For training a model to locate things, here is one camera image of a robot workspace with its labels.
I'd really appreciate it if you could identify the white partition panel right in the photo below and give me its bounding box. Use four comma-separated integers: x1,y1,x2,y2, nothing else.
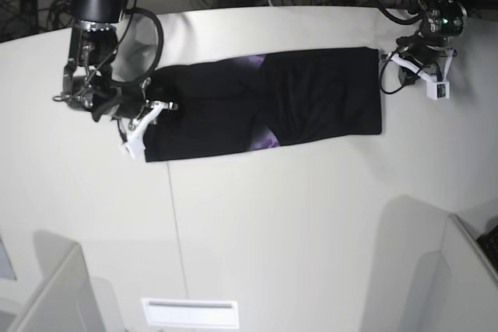
436,215,497,332

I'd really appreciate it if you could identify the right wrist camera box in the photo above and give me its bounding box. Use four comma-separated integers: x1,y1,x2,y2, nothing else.
119,138,146,159

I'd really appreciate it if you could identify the white partition panel left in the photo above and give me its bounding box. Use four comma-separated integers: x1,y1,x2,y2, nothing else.
7,243,106,332

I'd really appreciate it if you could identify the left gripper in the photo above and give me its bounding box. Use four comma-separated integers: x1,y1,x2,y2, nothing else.
379,38,456,82

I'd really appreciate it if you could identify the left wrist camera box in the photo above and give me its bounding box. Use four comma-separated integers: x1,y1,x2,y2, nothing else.
426,81,450,100

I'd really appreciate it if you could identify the black keyboard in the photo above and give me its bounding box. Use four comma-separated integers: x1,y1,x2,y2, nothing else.
477,226,498,270

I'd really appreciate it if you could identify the black coiled cable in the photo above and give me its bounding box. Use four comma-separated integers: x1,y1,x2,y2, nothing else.
45,0,77,32

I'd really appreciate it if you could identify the black T-shirt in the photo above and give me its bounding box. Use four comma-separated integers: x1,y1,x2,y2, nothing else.
144,47,382,163

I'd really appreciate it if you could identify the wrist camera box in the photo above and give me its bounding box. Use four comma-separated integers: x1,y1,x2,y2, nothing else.
119,138,146,159
426,81,450,100

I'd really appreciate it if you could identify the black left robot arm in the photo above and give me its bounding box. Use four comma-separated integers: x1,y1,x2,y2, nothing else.
370,0,468,89

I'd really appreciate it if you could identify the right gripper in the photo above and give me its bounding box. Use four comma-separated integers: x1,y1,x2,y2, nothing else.
91,89,178,143

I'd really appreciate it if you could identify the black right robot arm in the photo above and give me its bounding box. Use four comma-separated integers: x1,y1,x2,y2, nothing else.
53,0,180,142

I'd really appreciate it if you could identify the white partition panel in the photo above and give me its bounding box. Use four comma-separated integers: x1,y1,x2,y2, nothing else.
436,215,497,332
7,243,106,332

